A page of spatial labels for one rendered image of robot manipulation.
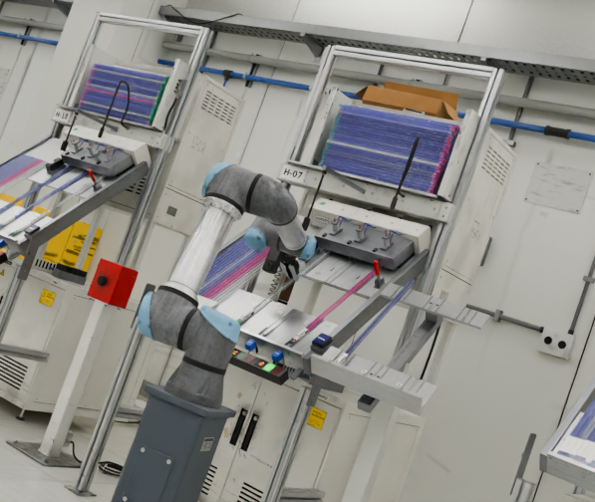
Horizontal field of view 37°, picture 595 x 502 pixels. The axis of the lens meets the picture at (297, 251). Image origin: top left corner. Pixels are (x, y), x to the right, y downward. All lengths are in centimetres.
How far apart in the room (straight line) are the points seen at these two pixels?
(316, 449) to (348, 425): 13
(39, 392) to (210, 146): 138
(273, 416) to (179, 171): 149
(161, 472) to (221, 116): 241
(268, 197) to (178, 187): 182
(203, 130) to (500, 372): 186
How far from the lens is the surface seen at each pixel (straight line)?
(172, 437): 226
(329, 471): 307
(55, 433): 357
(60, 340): 397
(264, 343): 281
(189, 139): 420
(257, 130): 566
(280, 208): 243
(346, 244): 315
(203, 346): 226
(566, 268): 454
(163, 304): 231
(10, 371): 409
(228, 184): 243
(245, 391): 322
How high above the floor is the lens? 87
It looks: 3 degrees up
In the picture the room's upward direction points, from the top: 20 degrees clockwise
